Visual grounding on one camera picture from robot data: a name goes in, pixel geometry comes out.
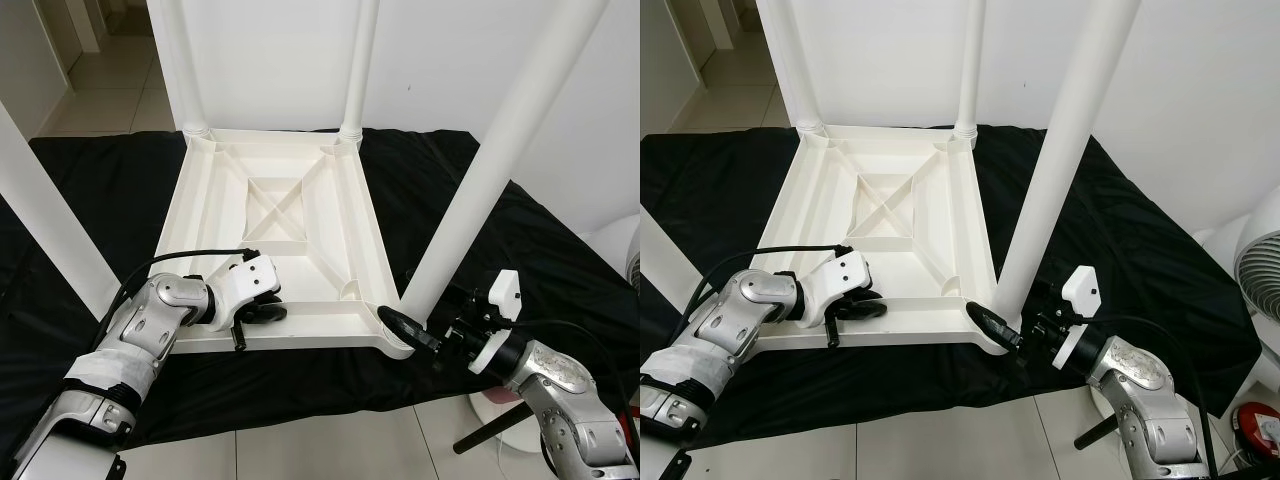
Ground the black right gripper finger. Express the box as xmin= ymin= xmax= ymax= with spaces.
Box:
xmin=965 ymin=301 xmax=1027 ymax=352
xmin=377 ymin=305 xmax=442 ymax=357

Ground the white plastic table top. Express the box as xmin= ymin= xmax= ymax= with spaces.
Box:
xmin=745 ymin=125 xmax=1021 ymax=357
xmin=150 ymin=128 xmax=421 ymax=361

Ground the black table cloth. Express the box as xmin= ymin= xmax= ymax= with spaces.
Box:
xmin=0 ymin=128 xmax=641 ymax=446
xmin=640 ymin=125 xmax=1280 ymax=441

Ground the red black round device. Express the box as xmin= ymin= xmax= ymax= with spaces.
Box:
xmin=1231 ymin=401 xmax=1280 ymax=453

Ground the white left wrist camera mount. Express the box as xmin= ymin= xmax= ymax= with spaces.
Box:
xmin=800 ymin=250 xmax=872 ymax=327
xmin=205 ymin=255 xmax=282 ymax=332

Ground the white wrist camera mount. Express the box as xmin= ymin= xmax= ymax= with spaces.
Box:
xmin=470 ymin=270 xmax=524 ymax=377
xmin=1050 ymin=265 xmax=1104 ymax=374
xmin=205 ymin=255 xmax=282 ymax=332
xmin=800 ymin=250 xmax=872 ymax=327

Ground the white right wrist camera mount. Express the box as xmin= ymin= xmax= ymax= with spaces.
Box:
xmin=470 ymin=270 xmax=524 ymax=377
xmin=1050 ymin=265 xmax=1104 ymax=374

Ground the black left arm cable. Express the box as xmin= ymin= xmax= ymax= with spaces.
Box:
xmin=690 ymin=242 xmax=847 ymax=333
xmin=95 ymin=247 xmax=252 ymax=343

